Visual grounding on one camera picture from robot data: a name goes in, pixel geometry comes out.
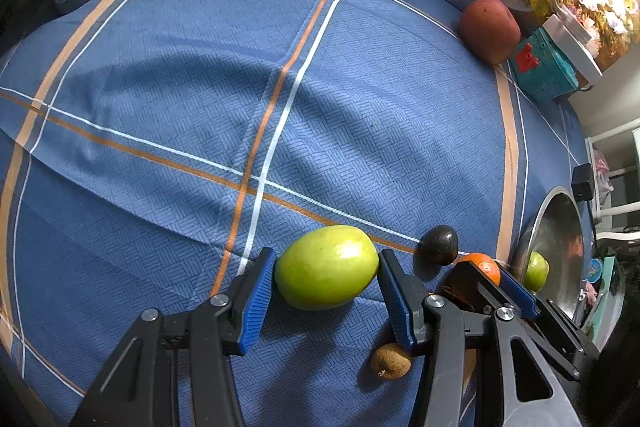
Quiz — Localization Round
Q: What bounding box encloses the black cable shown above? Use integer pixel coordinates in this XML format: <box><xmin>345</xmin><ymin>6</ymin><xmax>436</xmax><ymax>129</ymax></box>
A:
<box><xmin>590</xmin><ymin>199</ymin><xmax>602</xmax><ymax>248</ymax></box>

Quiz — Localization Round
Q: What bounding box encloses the dark red apple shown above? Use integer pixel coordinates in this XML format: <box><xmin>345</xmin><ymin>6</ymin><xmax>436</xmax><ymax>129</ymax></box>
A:
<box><xmin>459</xmin><ymin>0</ymin><xmax>522</xmax><ymax>66</ymax></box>

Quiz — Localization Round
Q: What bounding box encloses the mandarin orange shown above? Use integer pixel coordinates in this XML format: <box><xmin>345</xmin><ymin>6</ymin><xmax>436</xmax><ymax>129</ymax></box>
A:
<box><xmin>452</xmin><ymin>253</ymin><xmax>502</xmax><ymax>288</ymax></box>

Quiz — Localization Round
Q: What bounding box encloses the small brown kiwi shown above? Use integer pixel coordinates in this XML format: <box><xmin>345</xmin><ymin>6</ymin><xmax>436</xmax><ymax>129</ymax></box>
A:
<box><xmin>370</xmin><ymin>343</ymin><xmax>413</xmax><ymax>379</ymax></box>

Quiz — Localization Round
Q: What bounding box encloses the stainless steel bowl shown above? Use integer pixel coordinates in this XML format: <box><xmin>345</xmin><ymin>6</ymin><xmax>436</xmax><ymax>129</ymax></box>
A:
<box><xmin>512</xmin><ymin>187</ymin><xmax>596</xmax><ymax>328</ymax></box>

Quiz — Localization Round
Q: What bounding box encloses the black power adapter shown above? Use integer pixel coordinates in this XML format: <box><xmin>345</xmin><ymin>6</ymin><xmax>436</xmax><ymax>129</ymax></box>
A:
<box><xmin>571</xmin><ymin>163</ymin><xmax>595</xmax><ymax>202</ymax></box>

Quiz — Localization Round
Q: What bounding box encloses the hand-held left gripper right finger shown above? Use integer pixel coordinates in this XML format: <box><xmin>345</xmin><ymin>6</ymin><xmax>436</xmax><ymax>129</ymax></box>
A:
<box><xmin>378</xmin><ymin>248</ymin><xmax>583</xmax><ymax>427</ymax></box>

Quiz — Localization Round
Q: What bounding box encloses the white power strip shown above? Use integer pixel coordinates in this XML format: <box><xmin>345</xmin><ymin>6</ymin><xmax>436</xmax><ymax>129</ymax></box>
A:
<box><xmin>542</xmin><ymin>14</ymin><xmax>603</xmax><ymax>85</ymax></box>

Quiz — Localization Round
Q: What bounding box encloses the green cardboard box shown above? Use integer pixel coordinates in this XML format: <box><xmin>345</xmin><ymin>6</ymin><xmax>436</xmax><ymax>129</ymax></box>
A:
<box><xmin>590</xmin><ymin>254</ymin><xmax>626</xmax><ymax>348</ymax></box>

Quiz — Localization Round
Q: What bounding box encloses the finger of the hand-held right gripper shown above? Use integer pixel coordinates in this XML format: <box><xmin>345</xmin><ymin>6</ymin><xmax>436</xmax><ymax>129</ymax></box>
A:
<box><xmin>496</xmin><ymin>265</ymin><xmax>542</xmax><ymax>323</ymax></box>
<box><xmin>440</xmin><ymin>263</ymin><xmax>506</xmax><ymax>319</ymax></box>

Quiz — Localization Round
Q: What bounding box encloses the pink plastic bag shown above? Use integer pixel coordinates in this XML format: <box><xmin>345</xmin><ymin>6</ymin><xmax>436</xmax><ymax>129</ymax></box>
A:
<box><xmin>592</xmin><ymin>149</ymin><xmax>613</xmax><ymax>202</ymax></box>

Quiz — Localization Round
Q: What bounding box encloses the blue plaid tablecloth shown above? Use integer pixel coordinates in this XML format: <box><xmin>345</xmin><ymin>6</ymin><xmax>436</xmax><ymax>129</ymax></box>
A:
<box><xmin>0</xmin><ymin>0</ymin><xmax>588</xmax><ymax>427</ymax></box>

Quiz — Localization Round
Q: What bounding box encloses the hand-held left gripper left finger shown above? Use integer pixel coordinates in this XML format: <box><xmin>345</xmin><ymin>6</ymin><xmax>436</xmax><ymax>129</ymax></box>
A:
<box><xmin>70</xmin><ymin>248</ymin><xmax>278</xmax><ymax>427</ymax></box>

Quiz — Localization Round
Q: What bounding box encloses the teal plastic box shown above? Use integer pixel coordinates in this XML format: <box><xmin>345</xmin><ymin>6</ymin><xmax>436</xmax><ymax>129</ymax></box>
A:
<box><xmin>510</xmin><ymin>27</ymin><xmax>581</xmax><ymax>102</ymax></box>

